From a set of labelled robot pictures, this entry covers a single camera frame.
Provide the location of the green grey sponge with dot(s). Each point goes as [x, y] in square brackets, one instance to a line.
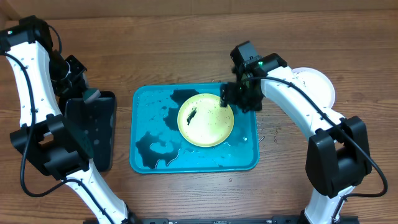
[90, 95]

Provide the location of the pink white plate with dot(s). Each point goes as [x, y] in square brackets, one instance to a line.
[318, 83]

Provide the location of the teal plastic tray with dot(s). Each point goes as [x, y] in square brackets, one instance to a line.
[157, 146]

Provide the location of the black water tray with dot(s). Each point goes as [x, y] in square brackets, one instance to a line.
[97, 120]

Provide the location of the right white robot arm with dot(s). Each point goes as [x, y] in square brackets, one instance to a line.
[338, 155]

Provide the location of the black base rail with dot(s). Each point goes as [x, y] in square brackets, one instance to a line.
[217, 220]

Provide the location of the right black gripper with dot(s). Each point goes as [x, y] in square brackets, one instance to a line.
[231, 97]

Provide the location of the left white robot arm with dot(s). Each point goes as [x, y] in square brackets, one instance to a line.
[66, 128]

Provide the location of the yellow plate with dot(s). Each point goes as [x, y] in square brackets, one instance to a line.
[203, 122]

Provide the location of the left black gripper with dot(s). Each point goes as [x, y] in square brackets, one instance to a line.
[74, 85]

